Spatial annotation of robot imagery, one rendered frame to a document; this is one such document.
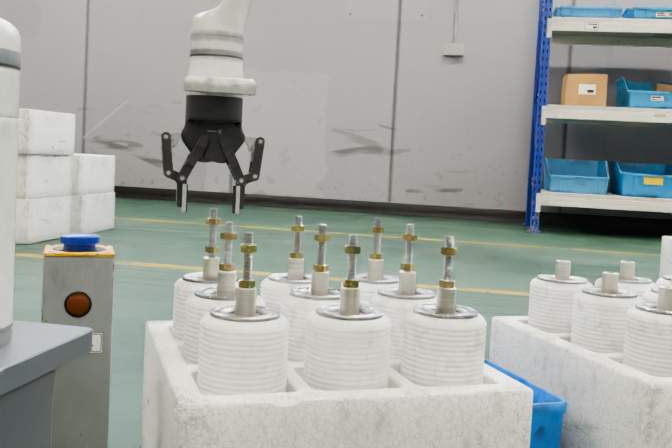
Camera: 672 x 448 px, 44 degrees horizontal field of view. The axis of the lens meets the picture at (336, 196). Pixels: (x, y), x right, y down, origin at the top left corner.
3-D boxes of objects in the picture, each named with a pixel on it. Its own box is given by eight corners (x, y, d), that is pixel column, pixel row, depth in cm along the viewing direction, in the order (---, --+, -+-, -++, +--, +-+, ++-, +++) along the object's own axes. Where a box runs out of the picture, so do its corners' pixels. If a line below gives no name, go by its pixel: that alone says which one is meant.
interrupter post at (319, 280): (332, 298, 103) (333, 272, 103) (315, 299, 102) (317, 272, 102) (322, 295, 105) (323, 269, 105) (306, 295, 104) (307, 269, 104)
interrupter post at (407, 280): (398, 294, 109) (399, 269, 108) (416, 296, 108) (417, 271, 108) (395, 297, 106) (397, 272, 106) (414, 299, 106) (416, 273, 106)
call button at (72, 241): (99, 256, 86) (100, 236, 86) (59, 255, 85) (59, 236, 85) (98, 251, 90) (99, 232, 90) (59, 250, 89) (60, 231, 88)
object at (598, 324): (651, 429, 114) (660, 299, 113) (591, 432, 112) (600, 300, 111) (608, 407, 124) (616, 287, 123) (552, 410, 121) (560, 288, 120)
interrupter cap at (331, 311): (355, 307, 98) (355, 302, 98) (396, 320, 92) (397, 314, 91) (302, 312, 93) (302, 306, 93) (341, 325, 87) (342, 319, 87)
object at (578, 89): (605, 107, 503) (608, 74, 502) (564, 105, 508) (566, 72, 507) (599, 110, 533) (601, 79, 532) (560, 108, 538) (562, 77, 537)
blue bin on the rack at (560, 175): (540, 189, 558) (542, 158, 557) (598, 192, 552) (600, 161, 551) (546, 191, 509) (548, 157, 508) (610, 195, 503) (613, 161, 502)
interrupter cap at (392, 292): (381, 289, 112) (381, 284, 112) (437, 294, 110) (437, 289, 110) (373, 299, 104) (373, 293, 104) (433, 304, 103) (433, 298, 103)
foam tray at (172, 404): (524, 547, 92) (534, 389, 91) (171, 586, 80) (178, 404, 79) (395, 430, 129) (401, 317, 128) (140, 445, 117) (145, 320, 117)
